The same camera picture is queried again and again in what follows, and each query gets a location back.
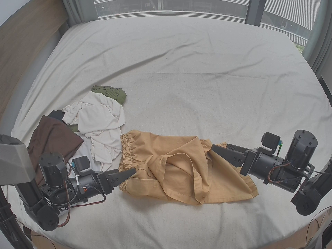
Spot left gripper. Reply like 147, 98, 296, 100
76, 168, 137, 200

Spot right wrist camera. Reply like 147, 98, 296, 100
261, 132, 284, 155

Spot olive green garment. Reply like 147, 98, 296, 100
67, 85, 127, 133

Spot tan shorts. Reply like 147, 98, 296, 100
118, 130, 260, 206

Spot dark brown garment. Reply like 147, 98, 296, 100
26, 116, 85, 186

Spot grey-green curtain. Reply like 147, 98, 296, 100
48, 0, 100, 28
301, 0, 332, 73

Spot cream white garment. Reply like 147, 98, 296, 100
62, 91, 127, 171

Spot black garment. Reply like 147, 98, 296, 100
48, 110, 66, 122

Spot bed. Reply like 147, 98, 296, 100
0, 0, 332, 249

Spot window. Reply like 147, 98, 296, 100
89, 0, 322, 46

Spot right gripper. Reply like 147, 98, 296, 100
211, 143, 285, 184

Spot pale grey garment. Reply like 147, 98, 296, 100
69, 142, 122, 178

